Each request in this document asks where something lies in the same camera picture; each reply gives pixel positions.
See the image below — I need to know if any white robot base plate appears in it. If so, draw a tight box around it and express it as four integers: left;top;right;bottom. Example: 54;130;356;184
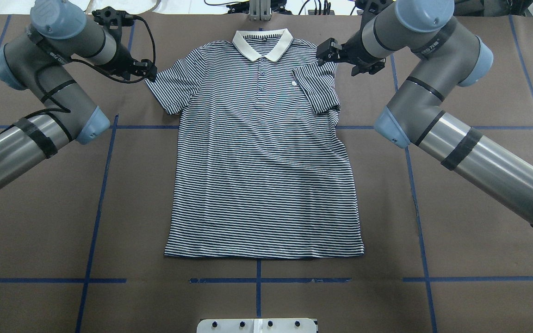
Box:
196;318;319;333

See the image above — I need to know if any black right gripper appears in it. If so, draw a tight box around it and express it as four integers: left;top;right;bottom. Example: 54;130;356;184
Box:
316;38;386;77

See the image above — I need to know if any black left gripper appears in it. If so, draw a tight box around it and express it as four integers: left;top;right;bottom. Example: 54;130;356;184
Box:
109;59;157;84

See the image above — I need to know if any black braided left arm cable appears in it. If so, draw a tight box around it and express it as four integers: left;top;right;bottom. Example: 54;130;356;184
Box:
34;14;157;114

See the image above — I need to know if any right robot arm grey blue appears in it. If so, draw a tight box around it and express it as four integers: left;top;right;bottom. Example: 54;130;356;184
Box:
316;0;533;228

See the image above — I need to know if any striped polo shirt white collar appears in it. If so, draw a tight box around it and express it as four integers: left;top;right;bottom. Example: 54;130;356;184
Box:
146;28;365;259

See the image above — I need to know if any aluminium frame post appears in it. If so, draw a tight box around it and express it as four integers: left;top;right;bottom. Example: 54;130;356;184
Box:
249;0;272;22

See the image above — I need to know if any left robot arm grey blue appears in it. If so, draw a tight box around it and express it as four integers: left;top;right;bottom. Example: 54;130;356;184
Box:
0;0;157;189

